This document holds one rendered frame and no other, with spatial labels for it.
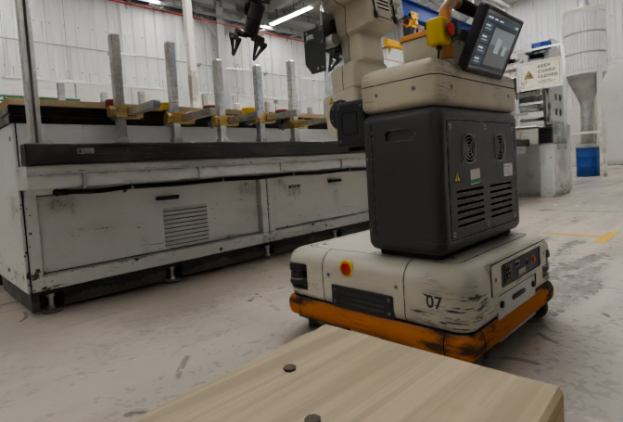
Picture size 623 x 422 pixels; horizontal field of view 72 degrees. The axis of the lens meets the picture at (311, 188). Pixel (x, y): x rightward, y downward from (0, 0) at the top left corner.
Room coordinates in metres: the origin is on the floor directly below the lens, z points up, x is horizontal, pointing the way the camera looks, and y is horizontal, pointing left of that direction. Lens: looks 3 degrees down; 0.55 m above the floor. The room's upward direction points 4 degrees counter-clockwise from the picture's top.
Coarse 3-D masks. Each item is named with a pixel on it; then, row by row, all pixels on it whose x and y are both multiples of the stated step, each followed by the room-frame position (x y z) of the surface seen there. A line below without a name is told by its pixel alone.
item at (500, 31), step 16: (480, 16) 1.15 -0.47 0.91; (496, 16) 1.18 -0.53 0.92; (512, 16) 1.24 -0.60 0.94; (464, 32) 1.18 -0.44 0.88; (480, 32) 1.16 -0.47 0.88; (496, 32) 1.22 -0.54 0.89; (512, 32) 1.28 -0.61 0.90; (464, 48) 1.18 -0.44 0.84; (480, 48) 1.19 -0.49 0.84; (496, 48) 1.25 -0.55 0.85; (512, 48) 1.32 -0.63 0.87; (464, 64) 1.18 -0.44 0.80; (480, 64) 1.23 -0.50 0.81; (496, 64) 1.29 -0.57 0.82
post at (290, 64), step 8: (288, 64) 2.53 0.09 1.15; (288, 72) 2.54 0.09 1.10; (288, 80) 2.54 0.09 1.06; (288, 88) 2.54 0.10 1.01; (288, 96) 2.55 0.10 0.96; (296, 96) 2.55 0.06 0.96; (288, 104) 2.55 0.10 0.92; (296, 104) 2.54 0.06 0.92; (296, 128) 2.53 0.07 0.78; (296, 136) 2.53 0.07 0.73
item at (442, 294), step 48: (336, 240) 1.54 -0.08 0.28; (528, 240) 1.35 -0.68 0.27; (336, 288) 1.30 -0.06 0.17; (384, 288) 1.18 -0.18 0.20; (432, 288) 1.07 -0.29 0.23; (480, 288) 1.05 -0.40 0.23; (528, 288) 1.28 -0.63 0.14; (384, 336) 1.18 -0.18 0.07; (432, 336) 1.07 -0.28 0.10; (480, 336) 1.04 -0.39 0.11
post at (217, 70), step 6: (216, 60) 2.18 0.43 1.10; (216, 66) 2.18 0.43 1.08; (216, 72) 2.17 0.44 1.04; (216, 78) 2.18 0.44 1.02; (216, 84) 2.18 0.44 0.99; (222, 84) 2.20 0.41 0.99; (216, 90) 2.18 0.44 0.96; (222, 90) 2.19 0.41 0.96; (216, 96) 2.19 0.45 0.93; (222, 96) 2.19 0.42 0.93; (216, 102) 2.19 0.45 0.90; (222, 102) 2.19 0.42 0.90; (216, 108) 2.19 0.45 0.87; (222, 108) 2.19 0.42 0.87; (222, 114) 2.19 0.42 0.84; (222, 126) 2.18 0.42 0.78; (222, 132) 2.18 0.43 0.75
